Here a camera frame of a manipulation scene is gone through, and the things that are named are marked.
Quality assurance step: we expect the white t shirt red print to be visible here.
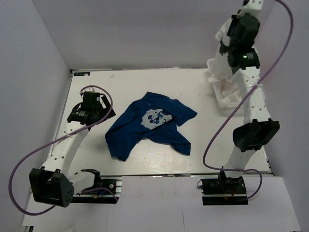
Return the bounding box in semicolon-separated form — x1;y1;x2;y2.
208;18;233;82

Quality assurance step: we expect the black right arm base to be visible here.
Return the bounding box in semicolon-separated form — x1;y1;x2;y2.
197;177;248;206

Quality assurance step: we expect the blue label sticker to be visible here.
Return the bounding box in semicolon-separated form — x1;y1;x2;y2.
73;72;91;76

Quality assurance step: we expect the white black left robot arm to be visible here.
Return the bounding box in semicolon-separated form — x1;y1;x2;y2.
29;91;115;207

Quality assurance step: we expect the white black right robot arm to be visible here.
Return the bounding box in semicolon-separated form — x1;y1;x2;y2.
215;13;280;178

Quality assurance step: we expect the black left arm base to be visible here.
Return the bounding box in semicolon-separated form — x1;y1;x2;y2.
72;176;122;204

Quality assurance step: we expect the blue mickey t shirt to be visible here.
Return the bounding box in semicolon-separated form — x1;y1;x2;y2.
105;92;197;161

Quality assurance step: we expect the white plastic basket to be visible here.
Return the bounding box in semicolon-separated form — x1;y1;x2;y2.
206;69;241;110

